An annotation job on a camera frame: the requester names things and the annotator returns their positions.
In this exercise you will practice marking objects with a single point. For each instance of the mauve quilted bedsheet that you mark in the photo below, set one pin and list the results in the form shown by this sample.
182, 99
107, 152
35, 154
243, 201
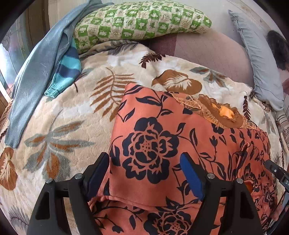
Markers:
203, 47

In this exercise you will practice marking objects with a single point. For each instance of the orange floral print garment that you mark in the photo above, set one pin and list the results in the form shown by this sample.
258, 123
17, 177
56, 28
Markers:
158, 117

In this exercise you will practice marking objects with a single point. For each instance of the beige striped cloth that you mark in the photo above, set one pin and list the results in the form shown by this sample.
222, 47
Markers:
283, 126

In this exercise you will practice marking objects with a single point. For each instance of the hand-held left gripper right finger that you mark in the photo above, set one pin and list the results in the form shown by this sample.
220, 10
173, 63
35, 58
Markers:
190, 176

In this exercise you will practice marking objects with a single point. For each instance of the grey-blue knit sweater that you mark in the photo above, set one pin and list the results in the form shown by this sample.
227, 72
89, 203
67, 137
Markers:
33, 74

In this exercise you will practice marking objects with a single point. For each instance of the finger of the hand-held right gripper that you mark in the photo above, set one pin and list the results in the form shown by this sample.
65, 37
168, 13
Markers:
278, 214
278, 172

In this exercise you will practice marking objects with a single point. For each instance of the cream leaf print blanket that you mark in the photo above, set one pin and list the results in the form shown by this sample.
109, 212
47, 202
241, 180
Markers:
72, 117

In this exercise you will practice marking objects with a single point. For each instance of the dark furry cloth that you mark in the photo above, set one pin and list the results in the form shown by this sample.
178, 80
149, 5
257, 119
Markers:
278, 49

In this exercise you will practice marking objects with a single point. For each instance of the green checkered pillow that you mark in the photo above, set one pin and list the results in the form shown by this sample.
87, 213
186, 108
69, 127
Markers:
140, 20

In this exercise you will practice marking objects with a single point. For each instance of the grey ruffled pillow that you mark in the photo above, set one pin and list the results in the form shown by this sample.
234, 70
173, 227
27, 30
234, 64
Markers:
259, 58

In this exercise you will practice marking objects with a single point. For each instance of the blue striped knit sweater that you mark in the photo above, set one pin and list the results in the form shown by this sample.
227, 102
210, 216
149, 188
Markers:
67, 67

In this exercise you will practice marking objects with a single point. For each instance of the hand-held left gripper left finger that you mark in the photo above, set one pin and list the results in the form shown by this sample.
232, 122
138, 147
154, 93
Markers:
99, 176

